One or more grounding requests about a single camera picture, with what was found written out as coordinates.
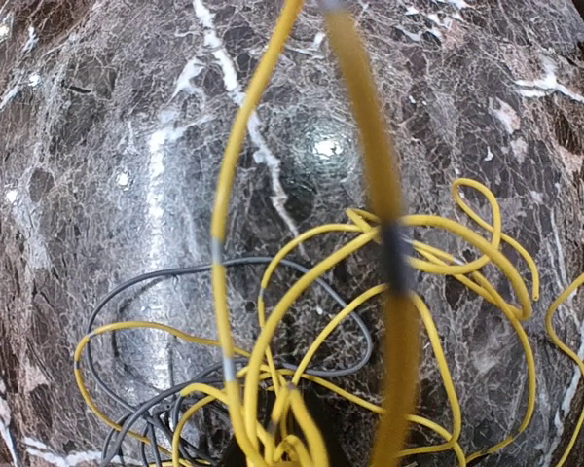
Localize yellow cable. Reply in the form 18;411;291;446
73;0;584;467

